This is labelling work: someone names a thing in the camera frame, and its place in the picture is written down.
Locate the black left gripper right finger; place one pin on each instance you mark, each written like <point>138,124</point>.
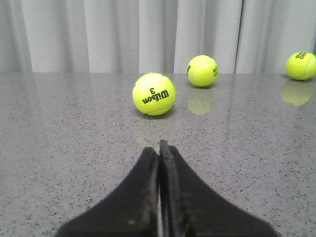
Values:
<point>190,208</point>

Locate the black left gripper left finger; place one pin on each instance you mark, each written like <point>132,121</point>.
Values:
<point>129,211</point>

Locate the far-left yellow tennis ball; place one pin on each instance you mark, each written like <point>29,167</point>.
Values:
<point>154,94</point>

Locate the yellow Roland Garros tennis ball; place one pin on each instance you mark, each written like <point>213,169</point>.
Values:
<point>202,71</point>

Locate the centre yellow tennis ball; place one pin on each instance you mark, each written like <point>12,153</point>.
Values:
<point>301,65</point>

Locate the grey pleated curtain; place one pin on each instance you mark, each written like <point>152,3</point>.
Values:
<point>139,36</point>

